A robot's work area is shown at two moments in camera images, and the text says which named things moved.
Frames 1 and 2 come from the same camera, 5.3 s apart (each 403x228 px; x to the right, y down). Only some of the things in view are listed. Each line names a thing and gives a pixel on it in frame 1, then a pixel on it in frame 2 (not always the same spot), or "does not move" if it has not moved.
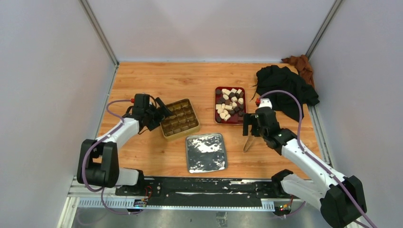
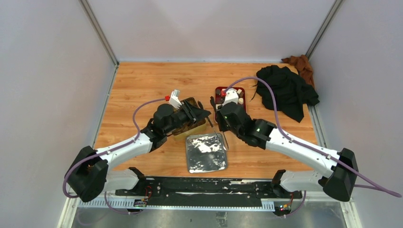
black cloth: x=276 y=78 does not move
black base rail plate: x=187 y=192 does not move
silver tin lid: x=206 y=152 does not move
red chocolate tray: x=230 y=104 does not move
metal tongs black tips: x=249 y=140 to x=213 y=105
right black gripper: x=249 y=119 to x=221 y=127
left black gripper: x=159 y=117 to x=193 y=114
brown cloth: x=304 y=69 does not move
